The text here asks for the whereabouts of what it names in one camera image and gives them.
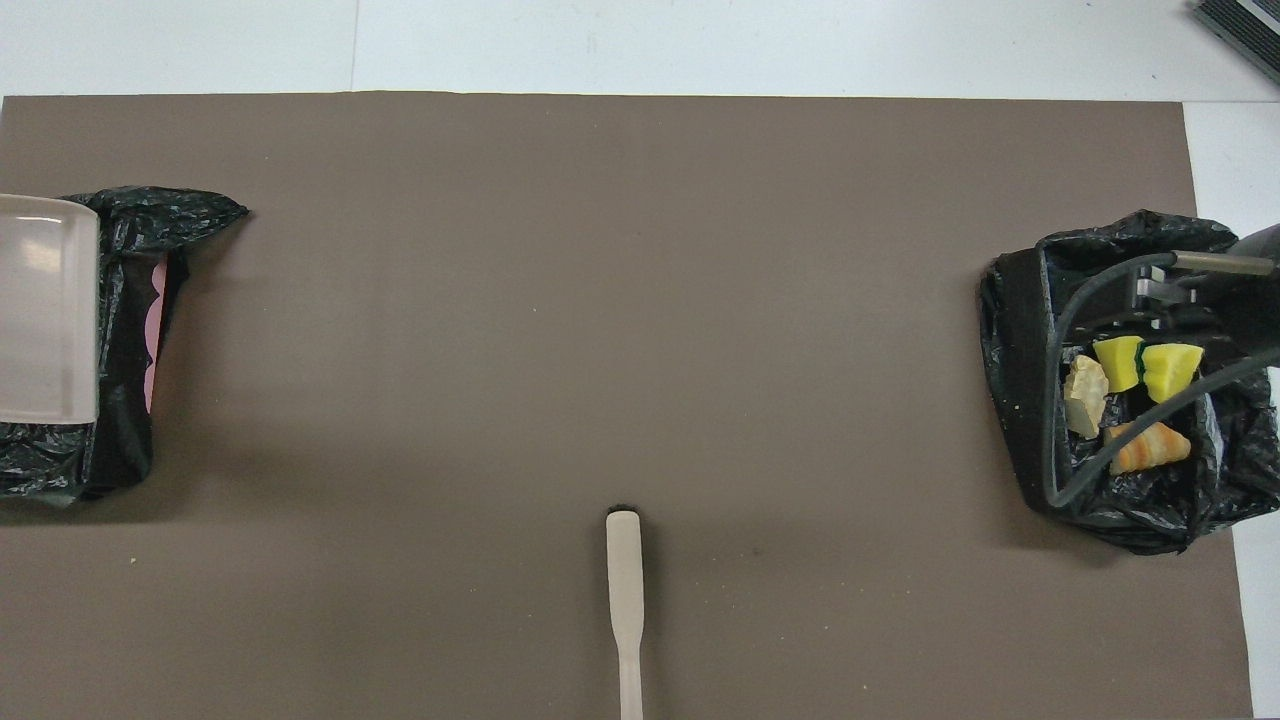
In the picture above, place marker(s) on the yellow sponge piece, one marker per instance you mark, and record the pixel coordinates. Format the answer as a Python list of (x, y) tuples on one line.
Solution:
[(1172, 372), (1118, 362)]

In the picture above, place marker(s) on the striped croissant piece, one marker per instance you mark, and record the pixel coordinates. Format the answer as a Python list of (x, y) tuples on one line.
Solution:
[(1155, 448), (1085, 400)]

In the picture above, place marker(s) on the beige plastic dustpan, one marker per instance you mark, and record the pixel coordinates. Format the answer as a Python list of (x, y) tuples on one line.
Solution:
[(45, 310)]

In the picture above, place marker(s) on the black bag bin pink liner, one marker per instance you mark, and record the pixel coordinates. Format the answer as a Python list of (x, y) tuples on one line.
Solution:
[(125, 400)]

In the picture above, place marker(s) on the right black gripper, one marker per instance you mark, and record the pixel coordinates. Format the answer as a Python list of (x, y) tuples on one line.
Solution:
[(1225, 305)]

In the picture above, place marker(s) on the black bag lined bin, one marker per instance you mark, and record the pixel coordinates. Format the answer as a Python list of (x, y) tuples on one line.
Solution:
[(1020, 400)]

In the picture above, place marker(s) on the beige hand brush black bristles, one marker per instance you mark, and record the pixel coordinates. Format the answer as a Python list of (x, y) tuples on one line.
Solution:
[(625, 570)]

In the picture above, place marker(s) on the brown table mat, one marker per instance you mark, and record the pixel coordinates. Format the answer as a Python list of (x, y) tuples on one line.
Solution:
[(600, 300)]

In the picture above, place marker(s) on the grey ridged box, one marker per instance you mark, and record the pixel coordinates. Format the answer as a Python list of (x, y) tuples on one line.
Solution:
[(1245, 30)]

